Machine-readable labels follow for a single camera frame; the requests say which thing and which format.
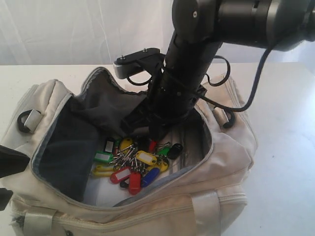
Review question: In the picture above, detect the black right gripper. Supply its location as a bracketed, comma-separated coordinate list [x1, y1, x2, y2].
[120, 66, 207, 138]

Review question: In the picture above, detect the colourful key tag bunch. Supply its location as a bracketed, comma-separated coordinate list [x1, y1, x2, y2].
[91, 137, 184, 195]

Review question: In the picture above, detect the beige fabric duffel bag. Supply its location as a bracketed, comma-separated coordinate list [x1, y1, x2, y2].
[0, 67, 257, 236]

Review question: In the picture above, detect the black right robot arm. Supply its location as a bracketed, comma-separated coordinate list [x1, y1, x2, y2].
[115, 0, 315, 140]

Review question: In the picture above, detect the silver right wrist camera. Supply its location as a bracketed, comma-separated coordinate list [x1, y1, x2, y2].
[113, 48, 165, 79]

